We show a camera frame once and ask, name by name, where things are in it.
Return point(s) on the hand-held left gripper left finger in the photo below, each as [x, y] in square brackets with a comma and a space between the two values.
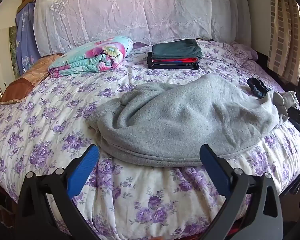
[83, 170]

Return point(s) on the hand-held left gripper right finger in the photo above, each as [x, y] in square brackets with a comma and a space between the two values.
[213, 172]

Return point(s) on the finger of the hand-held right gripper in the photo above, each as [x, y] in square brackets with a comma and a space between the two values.
[297, 115]

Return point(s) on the grey fleece pants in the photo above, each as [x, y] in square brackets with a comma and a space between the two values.
[177, 120]

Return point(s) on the purple floral bedspread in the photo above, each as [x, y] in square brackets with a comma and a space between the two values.
[52, 120]

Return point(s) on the lavender pillow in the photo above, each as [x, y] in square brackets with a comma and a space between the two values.
[240, 52]

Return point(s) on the beige striped curtain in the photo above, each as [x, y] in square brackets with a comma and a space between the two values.
[282, 30]

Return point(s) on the brown pillow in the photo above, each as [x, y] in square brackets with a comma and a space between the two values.
[27, 80]

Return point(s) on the folded turquoise floral blanket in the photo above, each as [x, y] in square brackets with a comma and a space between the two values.
[95, 55]

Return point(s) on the folded red garment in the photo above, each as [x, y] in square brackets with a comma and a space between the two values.
[180, 60]

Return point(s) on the folded dark green garment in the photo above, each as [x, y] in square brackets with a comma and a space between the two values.
[175, 48]

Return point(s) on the green patterned board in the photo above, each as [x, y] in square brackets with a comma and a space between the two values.
[13, 50]

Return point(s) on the blue printed poster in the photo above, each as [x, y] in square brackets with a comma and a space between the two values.
[25, 37]

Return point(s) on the white lace headboard cover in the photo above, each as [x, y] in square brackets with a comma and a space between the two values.
[140, 10]

